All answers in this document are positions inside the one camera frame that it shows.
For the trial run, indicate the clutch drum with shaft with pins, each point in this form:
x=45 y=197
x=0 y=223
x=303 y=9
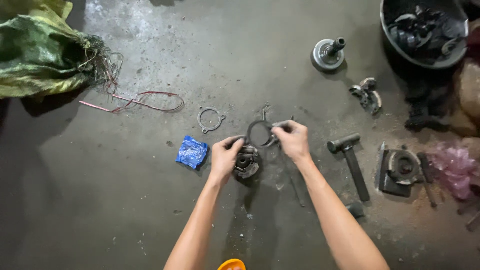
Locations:
x=329 y=53

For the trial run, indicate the green woven sack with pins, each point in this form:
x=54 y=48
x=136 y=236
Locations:
x=41 y=48

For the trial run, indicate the clutch assembly on metal block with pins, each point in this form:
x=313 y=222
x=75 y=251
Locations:
x=399 y=170

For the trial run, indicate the person's right fingers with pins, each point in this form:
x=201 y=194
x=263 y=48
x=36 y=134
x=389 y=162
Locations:
x=280 y=129

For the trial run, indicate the loose clutch shoe piece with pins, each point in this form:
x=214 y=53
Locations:
x=366 y=95

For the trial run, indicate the greasy clutch shoe assembly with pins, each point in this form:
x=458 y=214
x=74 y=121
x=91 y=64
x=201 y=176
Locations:
x=245 y=162

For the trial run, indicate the blue plastic packet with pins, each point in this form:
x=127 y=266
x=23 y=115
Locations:
x=192 y=151

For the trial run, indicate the brown sack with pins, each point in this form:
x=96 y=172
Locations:
x=468 y=93

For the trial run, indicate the black greasy rag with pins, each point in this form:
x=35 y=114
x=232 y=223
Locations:
x=425 y=105

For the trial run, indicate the metal hammer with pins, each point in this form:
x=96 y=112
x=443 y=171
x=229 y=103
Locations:
x=350 y=161

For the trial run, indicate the person's left hand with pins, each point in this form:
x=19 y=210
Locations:
x=223 y=159

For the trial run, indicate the pink plastic bag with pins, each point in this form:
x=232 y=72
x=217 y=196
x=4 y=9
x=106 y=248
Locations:
x=452 y=168

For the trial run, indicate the black bucket of parts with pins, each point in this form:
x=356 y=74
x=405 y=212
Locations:
x=425 y=32

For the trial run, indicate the person's left fingers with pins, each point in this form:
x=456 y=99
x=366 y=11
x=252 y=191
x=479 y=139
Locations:
x=234 y=141

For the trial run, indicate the orange sandal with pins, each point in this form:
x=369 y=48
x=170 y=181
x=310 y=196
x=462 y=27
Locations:
x=231 y=264

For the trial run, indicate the dark chisel tool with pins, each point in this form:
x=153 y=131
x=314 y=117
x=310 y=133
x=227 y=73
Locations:
x=427 y=176

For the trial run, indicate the person's right hand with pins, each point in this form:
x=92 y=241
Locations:
x=294 y=142

